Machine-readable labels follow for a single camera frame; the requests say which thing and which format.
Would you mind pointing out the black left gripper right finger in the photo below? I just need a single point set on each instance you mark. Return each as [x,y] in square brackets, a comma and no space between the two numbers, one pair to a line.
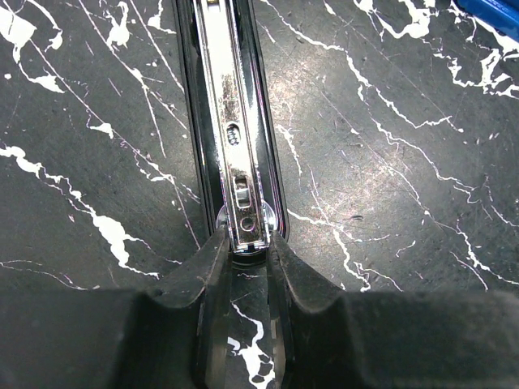
[325,337]

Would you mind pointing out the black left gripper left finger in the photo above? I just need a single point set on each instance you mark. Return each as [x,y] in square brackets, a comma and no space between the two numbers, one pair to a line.
[173,335]

